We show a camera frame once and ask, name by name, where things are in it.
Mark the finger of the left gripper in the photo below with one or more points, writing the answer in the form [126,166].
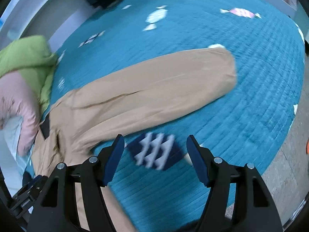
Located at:
[26,197]

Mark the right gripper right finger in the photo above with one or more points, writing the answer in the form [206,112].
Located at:
[239,199]

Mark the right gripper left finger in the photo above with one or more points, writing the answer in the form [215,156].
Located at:
[72,192]

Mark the tan snap-button jacket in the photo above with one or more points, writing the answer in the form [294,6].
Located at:
[133,99]

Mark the white pillow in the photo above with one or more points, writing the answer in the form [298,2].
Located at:
[11,132]

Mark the teal quilted bed cover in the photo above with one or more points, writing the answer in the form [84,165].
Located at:
[156,187]

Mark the pink folded quilt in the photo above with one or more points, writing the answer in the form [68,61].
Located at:
[17,99]

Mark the green folded blanket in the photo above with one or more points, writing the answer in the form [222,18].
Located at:
[36,63]

